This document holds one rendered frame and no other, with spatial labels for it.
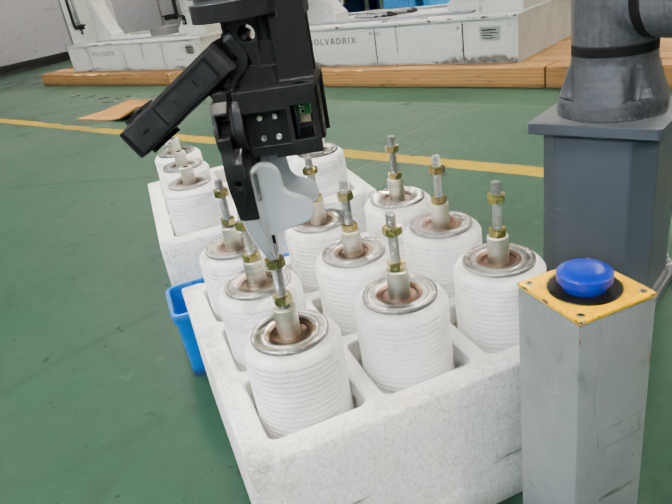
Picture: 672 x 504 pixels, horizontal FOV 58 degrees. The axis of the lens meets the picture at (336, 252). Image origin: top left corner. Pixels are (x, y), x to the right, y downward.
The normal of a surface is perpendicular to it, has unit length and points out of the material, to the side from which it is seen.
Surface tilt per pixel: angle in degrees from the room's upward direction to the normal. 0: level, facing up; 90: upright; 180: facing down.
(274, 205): 91
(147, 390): 0
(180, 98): 90
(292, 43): 90
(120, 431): 0
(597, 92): 73
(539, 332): 90
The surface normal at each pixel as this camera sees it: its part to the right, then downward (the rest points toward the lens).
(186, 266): 0.32, 0.37
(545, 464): -0.92, 0.29
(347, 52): -0.63, 0.42
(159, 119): -0.08, 0.45
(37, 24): 0.76, 0.18
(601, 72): -0.58, 0.15
